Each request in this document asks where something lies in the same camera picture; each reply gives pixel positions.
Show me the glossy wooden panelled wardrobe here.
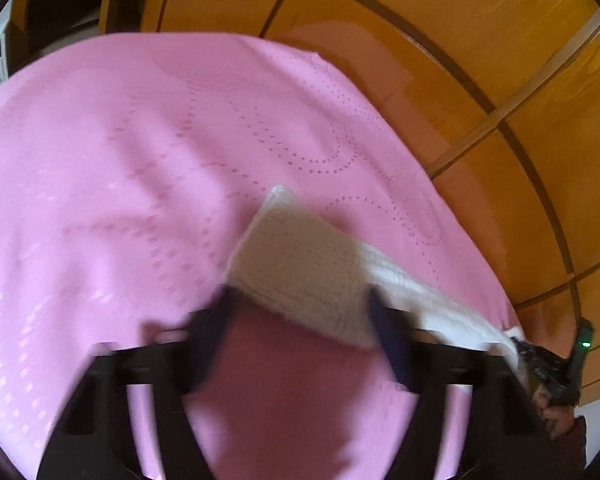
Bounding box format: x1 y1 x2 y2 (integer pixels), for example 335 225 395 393
100 0 600 406

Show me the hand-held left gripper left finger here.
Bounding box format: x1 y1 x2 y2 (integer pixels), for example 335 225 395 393
36 285 241 480

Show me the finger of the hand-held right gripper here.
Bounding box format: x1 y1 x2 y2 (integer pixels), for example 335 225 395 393
511 337 543 376

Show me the pink dotted bed sheet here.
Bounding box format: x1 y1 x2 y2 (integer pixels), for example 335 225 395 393
0 32 526 480

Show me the person's right hand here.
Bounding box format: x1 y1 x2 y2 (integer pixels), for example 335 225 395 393
537 390 578 438

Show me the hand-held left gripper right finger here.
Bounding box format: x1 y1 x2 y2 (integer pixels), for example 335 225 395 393
365 287 566 480

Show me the white knit garment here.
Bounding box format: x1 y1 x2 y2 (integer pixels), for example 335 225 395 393
224 185 531 396

